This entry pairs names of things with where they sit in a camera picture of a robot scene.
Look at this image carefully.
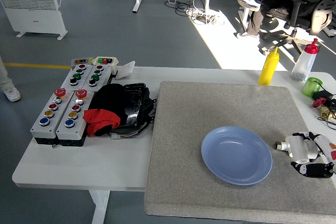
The white tee pipe metal fitting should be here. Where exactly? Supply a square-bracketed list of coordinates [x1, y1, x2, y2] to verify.
[274, 135, 295, 157]

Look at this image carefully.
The floor cable bundle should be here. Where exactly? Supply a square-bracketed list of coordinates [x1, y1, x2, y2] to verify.
[164, 0, 225, 25]

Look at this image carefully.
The white table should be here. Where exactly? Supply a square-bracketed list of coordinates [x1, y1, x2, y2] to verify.
[12, 66, 336, 224]

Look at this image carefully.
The black cloth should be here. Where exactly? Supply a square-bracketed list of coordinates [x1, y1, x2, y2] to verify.
[88, 83, 127, 137]

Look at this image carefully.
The grey five-button control box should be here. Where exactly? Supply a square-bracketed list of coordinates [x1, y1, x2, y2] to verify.
[56, 89, 95, 147]
[30, 87, 75, 145]

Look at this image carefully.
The clear squeeze bottle red cap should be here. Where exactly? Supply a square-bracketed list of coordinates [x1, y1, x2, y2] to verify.
[290, 38, 320, 82]

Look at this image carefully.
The black office chair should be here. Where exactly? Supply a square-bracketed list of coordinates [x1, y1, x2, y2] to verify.
[258, 0, 336, 56]

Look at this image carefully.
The wire bundle white connector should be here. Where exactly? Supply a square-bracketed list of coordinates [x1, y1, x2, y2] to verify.
[110, 123, 156, 140]

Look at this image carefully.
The small grey switch box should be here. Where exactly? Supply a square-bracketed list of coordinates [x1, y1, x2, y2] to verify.
[71, 57, 95, 67]

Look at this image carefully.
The grey three-button control box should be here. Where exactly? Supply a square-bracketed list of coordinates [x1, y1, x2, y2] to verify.
[60, 63, 95, 91]
[80, 63, 112, 92]

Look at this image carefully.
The red cloth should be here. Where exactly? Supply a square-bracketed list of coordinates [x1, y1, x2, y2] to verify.
[83, 108, 121, 137]

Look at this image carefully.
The black cable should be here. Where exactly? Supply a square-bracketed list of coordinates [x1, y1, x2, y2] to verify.
[316, 79, 336, 130]

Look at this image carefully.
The green translucent cup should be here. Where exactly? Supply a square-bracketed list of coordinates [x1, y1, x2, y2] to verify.
[301, 77, 324, 98]

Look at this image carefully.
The cream switch box green red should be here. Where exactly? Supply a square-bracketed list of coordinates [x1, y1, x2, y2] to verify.
[92, 56, 120, 74]

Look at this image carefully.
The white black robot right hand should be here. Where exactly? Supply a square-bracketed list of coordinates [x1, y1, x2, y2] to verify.
[290, 131, 336, 179]

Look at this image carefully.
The brass valve red handle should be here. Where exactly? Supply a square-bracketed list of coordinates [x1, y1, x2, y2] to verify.
[312, 97, 336, 122]

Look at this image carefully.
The white panel heater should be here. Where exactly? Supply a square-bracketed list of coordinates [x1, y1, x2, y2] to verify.
[0, 0, 68, 40]

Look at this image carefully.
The black plastic tray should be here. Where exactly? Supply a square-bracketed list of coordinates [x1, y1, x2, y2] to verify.
[115, 82, 158, 130]

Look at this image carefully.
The standing person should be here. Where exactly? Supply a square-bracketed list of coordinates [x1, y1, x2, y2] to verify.
[0, 55, 22, 103]

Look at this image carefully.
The yellow squeeze bottle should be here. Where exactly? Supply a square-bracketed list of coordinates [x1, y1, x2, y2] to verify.
[258, 46, 280, 86]

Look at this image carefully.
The blue plate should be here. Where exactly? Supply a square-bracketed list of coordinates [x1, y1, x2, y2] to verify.
[201, 125, 274, 186]

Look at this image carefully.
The black power adapter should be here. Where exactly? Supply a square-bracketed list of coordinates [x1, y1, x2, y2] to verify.
[312, 89, 336, 101]

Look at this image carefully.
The grey-brown mat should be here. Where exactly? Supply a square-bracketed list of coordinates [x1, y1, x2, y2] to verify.
[144, 81, 336, 218]

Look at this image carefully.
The white plastic part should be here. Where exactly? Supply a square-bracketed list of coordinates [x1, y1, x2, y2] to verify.
[114, 60, 136, 80]

